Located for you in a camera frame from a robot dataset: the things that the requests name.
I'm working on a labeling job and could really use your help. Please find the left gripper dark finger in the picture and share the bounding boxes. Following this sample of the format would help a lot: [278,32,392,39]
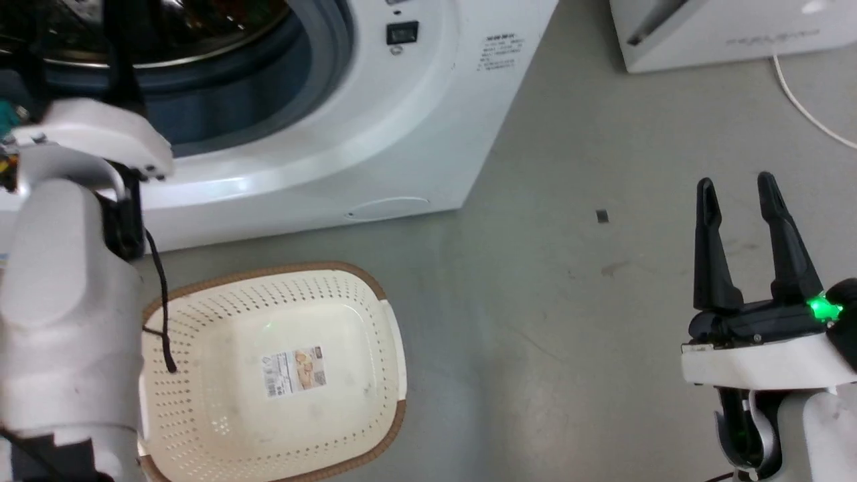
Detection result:
[102,0,147,116]
[15,0,51,118]

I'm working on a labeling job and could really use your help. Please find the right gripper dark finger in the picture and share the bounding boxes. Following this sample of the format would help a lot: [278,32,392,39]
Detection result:
[692,177,745,313]
[757,171,826,303]

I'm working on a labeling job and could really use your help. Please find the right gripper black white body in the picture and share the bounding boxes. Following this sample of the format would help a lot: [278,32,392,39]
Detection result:
[681,295,857,390]

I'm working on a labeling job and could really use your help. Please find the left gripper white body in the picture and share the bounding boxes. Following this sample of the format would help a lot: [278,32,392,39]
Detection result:
[0,98,175,183]

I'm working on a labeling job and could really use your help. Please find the steel washing machine drum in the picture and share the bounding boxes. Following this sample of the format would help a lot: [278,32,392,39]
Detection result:
[0,0,297,70]

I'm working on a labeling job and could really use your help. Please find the white front-load washing machine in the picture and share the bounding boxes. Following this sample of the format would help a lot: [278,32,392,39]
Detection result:
[0,0,560,254]

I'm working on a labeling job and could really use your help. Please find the cream perforated laundry basket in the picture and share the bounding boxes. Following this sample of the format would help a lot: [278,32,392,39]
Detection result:
[137,261,408,482]

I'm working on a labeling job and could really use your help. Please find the grey rubber door gasket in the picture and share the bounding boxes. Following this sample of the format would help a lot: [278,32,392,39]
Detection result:
[0,0,356,159]

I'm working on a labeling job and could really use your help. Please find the black door latch socket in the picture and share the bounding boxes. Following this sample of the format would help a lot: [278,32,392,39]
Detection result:
[386,21,420,46]

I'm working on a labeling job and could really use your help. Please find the printed text label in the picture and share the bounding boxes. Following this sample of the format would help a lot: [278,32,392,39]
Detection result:
[477,32,526,73]

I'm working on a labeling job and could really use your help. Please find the oval filter cover flap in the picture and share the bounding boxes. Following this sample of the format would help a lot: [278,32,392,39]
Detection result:
[344,196,431,222]

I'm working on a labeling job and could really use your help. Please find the product label sticker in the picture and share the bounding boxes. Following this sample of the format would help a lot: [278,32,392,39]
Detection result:
[261,345,328,398]

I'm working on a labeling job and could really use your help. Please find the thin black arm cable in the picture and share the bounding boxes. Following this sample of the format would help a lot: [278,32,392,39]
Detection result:
[142,228,179,375]

